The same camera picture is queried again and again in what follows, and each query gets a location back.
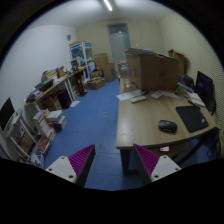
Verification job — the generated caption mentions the flat cardboard box on floor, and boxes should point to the flat cardboard box on floor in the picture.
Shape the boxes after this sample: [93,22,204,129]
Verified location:
[87,77,105,90]

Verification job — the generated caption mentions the grey door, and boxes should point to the grey door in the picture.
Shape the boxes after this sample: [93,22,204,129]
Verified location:
[108,23,131,62]

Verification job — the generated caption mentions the black monitor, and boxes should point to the black monitor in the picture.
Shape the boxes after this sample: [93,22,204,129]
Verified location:
[0,98,15,130]

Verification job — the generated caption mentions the white bookshelf with books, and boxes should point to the white bookshelf with books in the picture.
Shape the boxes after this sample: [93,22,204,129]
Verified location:
[3,111,56,165]

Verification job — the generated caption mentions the open notebook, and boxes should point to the open notebook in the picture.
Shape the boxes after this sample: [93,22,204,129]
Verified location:
[187,92,205,107]

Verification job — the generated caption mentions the white calculator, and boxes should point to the white calculator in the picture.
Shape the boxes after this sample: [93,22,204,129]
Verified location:
[151,91,163,100]

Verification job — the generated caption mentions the glass display cabinet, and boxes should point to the glass display cabinet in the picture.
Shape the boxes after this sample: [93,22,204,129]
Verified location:
[69,42,96,79]

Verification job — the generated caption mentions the white paper sheet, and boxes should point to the white paper sheet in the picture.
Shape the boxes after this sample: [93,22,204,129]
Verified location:
[117,90,141,101]

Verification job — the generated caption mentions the black computer mouse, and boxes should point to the black computer mouse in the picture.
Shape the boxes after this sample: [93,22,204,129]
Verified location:
[158,120,177,133]

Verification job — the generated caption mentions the black mouse pad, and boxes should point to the black mouse pad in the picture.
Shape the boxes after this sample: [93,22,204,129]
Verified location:
[176,106,209,132]

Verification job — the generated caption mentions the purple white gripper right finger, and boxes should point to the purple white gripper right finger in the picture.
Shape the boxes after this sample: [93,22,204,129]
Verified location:
[133,144,181,182]

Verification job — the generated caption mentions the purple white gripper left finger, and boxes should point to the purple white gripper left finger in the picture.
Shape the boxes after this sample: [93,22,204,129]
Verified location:
[46,144,96,187]

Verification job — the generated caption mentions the black office chair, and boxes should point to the black office chair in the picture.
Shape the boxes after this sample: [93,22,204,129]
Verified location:
[195,72,216,115]

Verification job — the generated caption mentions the large brown cardboard box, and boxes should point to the large brown cardboard box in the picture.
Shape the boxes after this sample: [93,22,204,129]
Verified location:
[126,54,179,91]

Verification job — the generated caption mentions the stacked cardboard boxes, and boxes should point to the stacked cardboard boxes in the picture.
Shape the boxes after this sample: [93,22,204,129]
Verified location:
[94,53,116,82]

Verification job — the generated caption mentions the long wooden side desk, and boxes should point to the long wooden side desk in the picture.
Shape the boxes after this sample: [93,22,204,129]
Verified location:
[25,67,84,111]

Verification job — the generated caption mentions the ceiling light tube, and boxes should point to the ceiling light tube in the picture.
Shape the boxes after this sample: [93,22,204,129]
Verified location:
[103,0,113,12]

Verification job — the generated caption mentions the white remote control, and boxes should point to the white remote control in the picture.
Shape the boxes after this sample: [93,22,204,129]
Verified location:
[130,96,146,104]

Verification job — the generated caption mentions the stack of books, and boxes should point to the stack of books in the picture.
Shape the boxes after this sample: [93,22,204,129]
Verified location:
[47,110,67,133]

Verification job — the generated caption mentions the pink sticky label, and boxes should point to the pink sticky label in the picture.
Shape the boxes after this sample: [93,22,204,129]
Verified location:
[160,146,169,152]

